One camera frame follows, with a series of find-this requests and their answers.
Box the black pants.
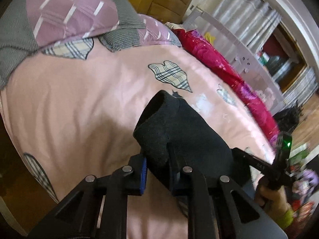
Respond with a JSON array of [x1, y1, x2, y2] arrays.
[[133, 90, 255, 197]]

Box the right hand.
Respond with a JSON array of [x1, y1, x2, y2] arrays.
[[254, 176, 290, 221]]

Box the black fluffy garment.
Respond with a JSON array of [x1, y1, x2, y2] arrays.
[[273, 101, 303, 134]]

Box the pink heart print bedsheet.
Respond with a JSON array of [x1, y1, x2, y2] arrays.
[[0, 37, 275, 239]]

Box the red floral quilt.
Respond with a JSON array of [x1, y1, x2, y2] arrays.
[[173, 29, 280, 146]]

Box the purple grey patchwork pillow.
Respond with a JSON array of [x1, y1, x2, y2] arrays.
[[1, 0, 146, 88]]

